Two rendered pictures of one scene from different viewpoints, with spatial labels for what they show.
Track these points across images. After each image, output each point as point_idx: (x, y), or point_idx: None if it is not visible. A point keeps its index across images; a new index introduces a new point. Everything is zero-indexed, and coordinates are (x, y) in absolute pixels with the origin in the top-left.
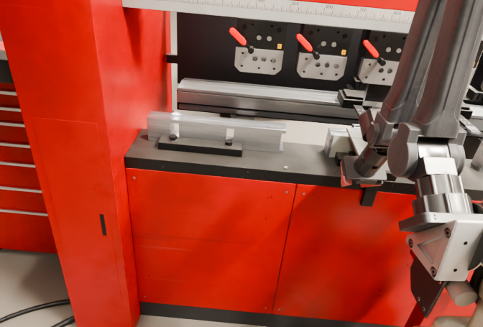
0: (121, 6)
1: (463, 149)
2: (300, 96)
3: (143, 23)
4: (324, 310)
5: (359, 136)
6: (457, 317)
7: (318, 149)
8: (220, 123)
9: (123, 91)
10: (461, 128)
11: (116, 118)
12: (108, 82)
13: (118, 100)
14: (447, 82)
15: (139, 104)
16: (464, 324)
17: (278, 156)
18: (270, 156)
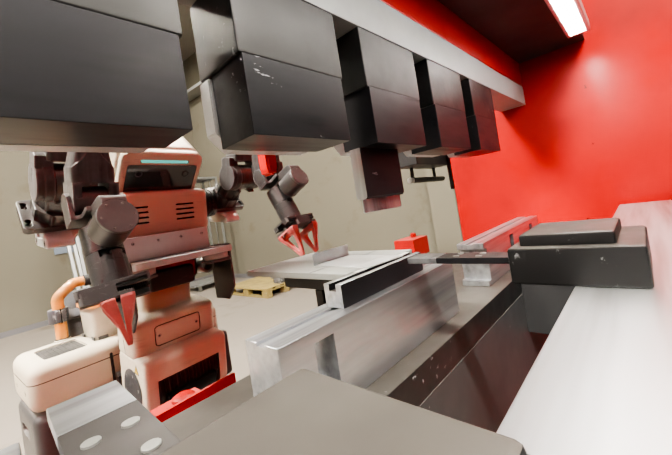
0: (499, 112)
1: (221, 168)
2: None
3: (574, 119)
4: None
5: (372, 253)
6: (195, 303)
7: (462, 307)
8: (494, 228)
9: (495, 184)
10: (224, 157)
11: (475, 202)
12: (464, 170)
13: (483, 189)
14: None
15: (546, 209)
16: (191, 299)
17: (455, 283)
18: (458, 279)
